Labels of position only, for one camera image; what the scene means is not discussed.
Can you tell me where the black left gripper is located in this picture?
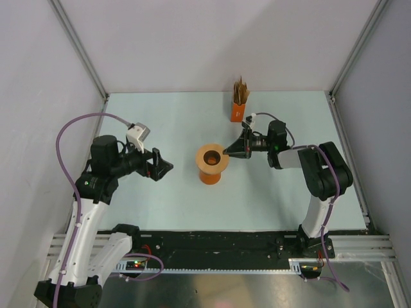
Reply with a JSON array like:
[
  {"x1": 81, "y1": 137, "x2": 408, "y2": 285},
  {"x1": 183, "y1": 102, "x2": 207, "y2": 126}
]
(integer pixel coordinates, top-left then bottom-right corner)
[{"x1": 110, "y1": 140, "x2": 173, "y2": 181}]

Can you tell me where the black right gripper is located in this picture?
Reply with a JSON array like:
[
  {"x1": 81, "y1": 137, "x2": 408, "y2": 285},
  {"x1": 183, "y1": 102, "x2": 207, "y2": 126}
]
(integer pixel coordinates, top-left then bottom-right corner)
[{"x1": 223, "y1": 128, "x2": 274, "y2": 159}]

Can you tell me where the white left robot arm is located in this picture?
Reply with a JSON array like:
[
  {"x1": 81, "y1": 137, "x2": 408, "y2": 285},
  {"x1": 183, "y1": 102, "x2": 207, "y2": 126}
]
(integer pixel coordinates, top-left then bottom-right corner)
[{"x1": 34, "y1": 135, "x2": 173, "y2": 307}]

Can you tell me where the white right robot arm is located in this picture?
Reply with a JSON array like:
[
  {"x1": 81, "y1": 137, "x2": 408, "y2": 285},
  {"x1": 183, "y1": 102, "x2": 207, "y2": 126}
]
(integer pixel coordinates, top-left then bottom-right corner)
[{"x1": 223, "y1": 117, "x2": 353, "y2": 257}]

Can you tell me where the orange coffee filter box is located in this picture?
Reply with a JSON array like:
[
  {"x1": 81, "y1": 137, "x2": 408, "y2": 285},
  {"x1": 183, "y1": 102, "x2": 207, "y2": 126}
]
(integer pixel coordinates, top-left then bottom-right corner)
[{"x1": 230, "y1": 103, "x2": 246, "y2": 123}]

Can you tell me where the orange glass carafe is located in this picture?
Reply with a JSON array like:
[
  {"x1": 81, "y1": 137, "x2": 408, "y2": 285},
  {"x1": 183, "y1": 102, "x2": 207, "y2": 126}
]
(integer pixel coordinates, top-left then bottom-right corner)
[{"x1": 199, "y1": 171, "x2": 221, "y2": 185}]

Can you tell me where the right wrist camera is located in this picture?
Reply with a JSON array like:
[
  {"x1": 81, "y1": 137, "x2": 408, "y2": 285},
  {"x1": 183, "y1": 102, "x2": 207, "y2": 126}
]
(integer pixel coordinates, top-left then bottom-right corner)
[{"x1": 245, "y1": 113, "x2": 257, "y2": 130}]

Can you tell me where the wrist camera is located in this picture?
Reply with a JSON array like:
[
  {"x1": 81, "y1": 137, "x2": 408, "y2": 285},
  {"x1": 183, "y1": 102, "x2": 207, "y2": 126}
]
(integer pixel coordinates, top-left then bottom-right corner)
[
  {"x1": 126, "y1": 123, "x2": 150, "y2": 153},
  {"x1": 245, "y1": 113, "x2": 257, "y2": 130}
]

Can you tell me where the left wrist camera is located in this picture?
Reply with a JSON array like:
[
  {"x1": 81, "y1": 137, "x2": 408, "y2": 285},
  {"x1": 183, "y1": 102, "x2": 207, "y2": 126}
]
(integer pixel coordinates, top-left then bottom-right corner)
[{"x1": 126, "y1": 123, "x2": 150, "y2": 153}]

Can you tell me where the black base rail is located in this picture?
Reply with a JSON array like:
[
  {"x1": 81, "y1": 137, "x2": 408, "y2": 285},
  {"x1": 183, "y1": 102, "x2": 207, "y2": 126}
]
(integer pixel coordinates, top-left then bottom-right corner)
[{"x1": 113, "y1": 225, "x2": 334, "y2": 271}]

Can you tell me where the white cable duct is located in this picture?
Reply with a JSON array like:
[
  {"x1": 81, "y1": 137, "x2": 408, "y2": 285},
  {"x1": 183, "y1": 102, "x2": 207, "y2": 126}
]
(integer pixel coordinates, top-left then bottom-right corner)
[{"x1": 110, "y1": 259, "x2": 304, "y2": 275}]

